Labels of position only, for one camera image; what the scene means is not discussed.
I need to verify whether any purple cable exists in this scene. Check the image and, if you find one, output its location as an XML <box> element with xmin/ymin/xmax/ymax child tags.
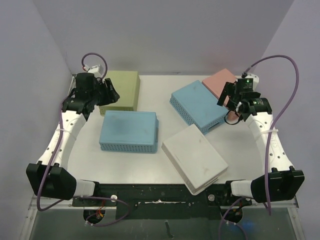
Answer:
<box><xmin>36</xmin><ymin>52</ymin><xmax>131</xmax><ymax>227</ymax></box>
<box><xmin>241</xmin><ymin>54</ymin><xmax>300</xmax><ymax>216</ymax></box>

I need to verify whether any pink plastic basket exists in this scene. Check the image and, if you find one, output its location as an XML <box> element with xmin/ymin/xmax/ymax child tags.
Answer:
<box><xmin>201</xmin><ymin>68</ymin><xmax>241</xmax><ymax>121</ymax></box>

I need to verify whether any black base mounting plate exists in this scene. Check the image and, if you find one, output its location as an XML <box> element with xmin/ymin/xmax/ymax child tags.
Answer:
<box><xmin>72</xmin><ymin>184</ymin><xmax>252</xmax><ymax>220</ymax></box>

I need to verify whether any blue plastic basket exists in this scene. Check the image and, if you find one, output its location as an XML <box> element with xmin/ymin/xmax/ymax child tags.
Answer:
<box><xmin>169</xmin><ymin>80</ymin><xmax>228</xmax><ymax>135</ymax></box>
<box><xmin>99</xmin><ymin>110</ymin><xmax>159</xmax><ymax>154</ymax></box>

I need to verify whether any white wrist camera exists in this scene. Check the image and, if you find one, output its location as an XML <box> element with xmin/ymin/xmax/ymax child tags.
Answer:
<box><xmin>241</xmin><ymin>72</ymin><xmax>260</xmax><ymax>91</ymax></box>
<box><xmin>82</xmin><ymin>64</ymin><xmax>105</xmax><ymax>78</ymax></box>

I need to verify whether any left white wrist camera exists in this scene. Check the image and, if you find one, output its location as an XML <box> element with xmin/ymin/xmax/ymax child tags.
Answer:
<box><xmin>82</xmin><ymin>64</ymin><xmax>105</xmax><ymax>78</ymax></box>

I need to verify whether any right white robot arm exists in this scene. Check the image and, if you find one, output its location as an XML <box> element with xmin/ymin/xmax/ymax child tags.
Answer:
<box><xmin>217</xmin><ymin>78</ymin><xmax>305</xmax><ymax>205</ymax></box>

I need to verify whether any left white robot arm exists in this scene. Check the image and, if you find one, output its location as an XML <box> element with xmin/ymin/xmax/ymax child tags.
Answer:
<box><xmin>26</xmin><ymin>72</ymin><xmax>120</xmax><ymax>206</ymax></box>

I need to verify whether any white plastic basket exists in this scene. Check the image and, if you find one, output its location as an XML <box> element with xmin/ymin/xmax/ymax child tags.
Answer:
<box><xmin>161</xmin><ymin>124</ymin><xmax>229</xmax><ymax>196</ymax></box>

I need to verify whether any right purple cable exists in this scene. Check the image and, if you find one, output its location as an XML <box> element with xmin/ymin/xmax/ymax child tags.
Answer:
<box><xmin>241</xmin><ymin>54</ymin><xmax>300</xmax><ymax>216</ymax></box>

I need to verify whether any aluminium frame rail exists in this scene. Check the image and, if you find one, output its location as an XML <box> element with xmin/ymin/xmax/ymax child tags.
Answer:
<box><xmin>53</xmin><ymin>73</ymin><xmax>81</xmax><ymax>151</ymax></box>

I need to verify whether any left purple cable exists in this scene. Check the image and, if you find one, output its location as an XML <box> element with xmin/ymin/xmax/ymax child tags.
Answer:
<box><xmin>36</xmin><ymin>52</ymin><xmax>131</xmax><ymax>227</ymax></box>

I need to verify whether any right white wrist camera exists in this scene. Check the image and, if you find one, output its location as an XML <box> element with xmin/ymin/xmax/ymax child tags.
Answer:
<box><xmin>241</xmin><ymin>72</ymin><xmax>260</xmax><ymax>91</ymax></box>

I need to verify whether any green plastic basket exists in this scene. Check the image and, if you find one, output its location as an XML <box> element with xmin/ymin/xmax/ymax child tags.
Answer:
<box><xmin>99</xmin><ymin>70</ymin><xmax>141</xmax><ymax>116</ymax></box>

